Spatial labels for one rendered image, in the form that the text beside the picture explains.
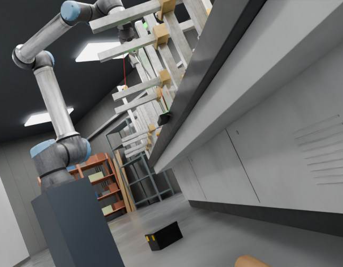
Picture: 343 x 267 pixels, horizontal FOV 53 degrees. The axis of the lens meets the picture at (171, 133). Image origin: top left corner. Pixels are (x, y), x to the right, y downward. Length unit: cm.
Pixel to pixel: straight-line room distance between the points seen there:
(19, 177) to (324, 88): 1048
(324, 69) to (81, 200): 140
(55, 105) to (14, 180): 892
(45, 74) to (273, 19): 173
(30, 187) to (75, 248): 925
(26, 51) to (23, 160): 925
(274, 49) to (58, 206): 144
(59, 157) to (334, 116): 147
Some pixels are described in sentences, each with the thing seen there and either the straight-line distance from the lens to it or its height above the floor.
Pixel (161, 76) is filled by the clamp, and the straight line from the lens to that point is 160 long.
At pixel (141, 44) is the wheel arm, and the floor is 93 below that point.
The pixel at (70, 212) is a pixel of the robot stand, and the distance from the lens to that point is 189.
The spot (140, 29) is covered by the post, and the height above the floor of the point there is 112.
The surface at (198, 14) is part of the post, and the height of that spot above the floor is 77.
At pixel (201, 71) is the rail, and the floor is 64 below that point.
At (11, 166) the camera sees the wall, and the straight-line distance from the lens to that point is 1111.
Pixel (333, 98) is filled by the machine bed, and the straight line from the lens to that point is 95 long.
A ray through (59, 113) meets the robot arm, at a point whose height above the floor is 102.
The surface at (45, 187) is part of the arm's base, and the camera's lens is 197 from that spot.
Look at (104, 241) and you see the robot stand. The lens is 195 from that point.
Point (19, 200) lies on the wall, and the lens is 1092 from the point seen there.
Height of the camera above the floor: 40
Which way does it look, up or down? 7 degrees up
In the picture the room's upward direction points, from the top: 24 degrees counter-clockwise
